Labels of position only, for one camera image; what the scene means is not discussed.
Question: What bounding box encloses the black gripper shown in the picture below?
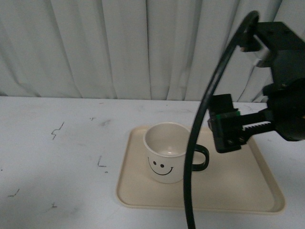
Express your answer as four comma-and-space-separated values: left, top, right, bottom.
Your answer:
208, 78, 305, 153

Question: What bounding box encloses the white smiley face mug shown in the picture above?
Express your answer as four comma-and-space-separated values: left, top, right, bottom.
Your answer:
142, 122, 210, 185

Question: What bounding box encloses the beige square plastic plate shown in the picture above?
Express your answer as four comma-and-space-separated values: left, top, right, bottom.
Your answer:
116, 125, 285, 214

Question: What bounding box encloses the white pleated curtain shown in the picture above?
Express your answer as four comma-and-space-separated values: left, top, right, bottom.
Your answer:
0, 0, 305, 101

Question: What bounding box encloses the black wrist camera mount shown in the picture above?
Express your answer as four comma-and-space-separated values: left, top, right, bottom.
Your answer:
239, 22, 305, 95

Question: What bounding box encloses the black cable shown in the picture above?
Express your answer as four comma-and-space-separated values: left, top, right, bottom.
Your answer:
183, 10, 260, 229

